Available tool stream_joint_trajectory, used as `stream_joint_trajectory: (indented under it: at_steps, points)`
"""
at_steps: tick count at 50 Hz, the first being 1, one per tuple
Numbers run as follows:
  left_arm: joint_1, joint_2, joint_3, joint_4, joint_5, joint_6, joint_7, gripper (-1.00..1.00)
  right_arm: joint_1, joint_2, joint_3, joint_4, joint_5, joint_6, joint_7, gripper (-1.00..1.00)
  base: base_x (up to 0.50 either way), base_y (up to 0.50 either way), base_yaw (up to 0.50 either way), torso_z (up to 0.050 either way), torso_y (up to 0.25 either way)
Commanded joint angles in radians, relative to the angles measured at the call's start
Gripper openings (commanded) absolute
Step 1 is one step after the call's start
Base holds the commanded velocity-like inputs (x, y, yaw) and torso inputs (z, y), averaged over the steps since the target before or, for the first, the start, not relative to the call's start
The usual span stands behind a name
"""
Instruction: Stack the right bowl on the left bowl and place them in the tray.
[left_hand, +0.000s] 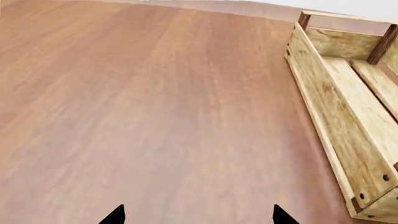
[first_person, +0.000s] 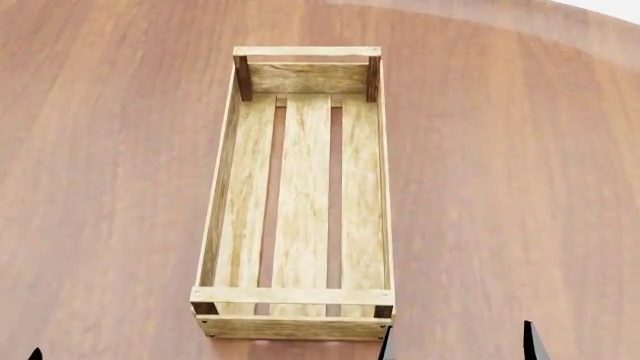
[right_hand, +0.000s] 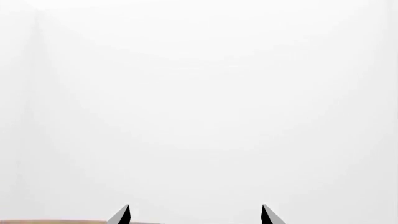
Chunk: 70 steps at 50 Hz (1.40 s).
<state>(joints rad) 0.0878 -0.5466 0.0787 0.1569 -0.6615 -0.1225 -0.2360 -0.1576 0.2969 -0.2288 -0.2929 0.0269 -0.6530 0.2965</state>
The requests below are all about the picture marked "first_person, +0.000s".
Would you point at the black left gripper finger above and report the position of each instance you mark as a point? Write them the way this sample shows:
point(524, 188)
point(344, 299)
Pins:
point(35, 355)

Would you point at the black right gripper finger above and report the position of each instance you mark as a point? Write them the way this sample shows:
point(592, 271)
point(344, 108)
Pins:
point(388, 348)
point(533, 347)

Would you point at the slatted light wooden crate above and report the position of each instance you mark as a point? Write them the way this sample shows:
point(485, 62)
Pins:
point(302, 180)

